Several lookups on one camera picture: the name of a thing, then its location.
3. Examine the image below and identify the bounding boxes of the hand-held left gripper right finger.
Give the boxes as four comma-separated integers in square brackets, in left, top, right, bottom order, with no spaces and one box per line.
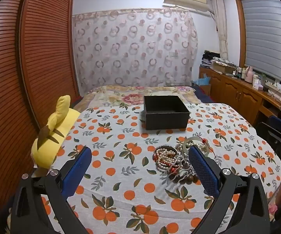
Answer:
[188,145,272,234]

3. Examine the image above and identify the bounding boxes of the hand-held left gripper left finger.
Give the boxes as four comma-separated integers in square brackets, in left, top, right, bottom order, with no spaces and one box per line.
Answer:
[8,146,93,234]

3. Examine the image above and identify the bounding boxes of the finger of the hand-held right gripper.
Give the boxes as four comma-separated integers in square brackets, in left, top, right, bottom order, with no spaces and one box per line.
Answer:
[269,115,281,133]
[256,122,281,152]

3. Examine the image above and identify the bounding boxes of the brown wooden bead bracelet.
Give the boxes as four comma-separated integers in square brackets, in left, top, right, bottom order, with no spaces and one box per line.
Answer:
[177,168,200,186]

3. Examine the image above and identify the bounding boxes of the pearl necklace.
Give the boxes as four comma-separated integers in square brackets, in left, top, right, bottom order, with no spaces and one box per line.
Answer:
[153,146,180,173]

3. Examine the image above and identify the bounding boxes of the black box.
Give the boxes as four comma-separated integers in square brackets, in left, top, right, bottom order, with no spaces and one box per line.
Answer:
[143,95,190,130]

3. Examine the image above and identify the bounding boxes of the silver hair comb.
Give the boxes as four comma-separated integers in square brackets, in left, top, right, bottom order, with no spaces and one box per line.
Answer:
[165,168,195,191]

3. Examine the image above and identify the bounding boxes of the pale jade bangle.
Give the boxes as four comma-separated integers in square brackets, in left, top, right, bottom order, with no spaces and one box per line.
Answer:
[182,138,210,157]

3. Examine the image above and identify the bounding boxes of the white power strip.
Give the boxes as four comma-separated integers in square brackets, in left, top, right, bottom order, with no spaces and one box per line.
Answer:
[264,82,279,91]

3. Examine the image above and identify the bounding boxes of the orange print bedsheet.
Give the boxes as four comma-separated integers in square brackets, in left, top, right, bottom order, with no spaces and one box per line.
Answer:
[7,102,281,234]

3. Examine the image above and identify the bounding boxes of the wooden sideboard cabinet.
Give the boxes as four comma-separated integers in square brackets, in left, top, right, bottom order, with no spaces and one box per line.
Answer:
[199,66,281,128]

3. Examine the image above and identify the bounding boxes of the yellow plush toy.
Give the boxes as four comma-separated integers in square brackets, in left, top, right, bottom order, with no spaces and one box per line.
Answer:
[31,95,80,170]

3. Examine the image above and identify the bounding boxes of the group of small bottles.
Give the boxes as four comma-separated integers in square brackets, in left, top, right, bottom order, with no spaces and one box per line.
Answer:
[233,67,246,79]

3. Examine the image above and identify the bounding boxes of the navy blue bed sheet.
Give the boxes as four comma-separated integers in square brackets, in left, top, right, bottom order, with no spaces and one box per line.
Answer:
[191,85,212,103]

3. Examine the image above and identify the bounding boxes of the cardboard box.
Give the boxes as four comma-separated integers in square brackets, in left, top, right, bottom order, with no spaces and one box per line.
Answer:
[211,60,236,75]

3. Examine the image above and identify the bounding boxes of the blue plastic bag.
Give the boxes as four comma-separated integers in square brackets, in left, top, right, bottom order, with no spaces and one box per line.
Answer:
[192,76,212,87]

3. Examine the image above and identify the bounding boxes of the floral blanket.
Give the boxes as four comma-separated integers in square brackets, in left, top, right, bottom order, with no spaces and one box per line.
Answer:
[82,85,202,108]

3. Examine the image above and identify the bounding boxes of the stack of dark clothes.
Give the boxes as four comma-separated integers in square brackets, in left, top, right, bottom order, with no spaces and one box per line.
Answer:
[201,50,220,68]

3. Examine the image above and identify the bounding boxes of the white window curtain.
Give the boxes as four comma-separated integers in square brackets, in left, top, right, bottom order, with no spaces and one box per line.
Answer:
[210,0,230,62]

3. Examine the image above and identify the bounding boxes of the wooden louvered wardrobe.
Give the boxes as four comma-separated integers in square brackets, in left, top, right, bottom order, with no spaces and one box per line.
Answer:
[0,0,80,216]

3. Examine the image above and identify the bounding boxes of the red cord charm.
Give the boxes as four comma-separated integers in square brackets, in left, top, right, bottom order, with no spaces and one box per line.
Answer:
[197,132,216,153]

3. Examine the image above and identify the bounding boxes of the ring pattern sheer curtain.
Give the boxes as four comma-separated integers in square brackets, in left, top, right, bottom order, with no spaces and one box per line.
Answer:
[71,8,199,95]

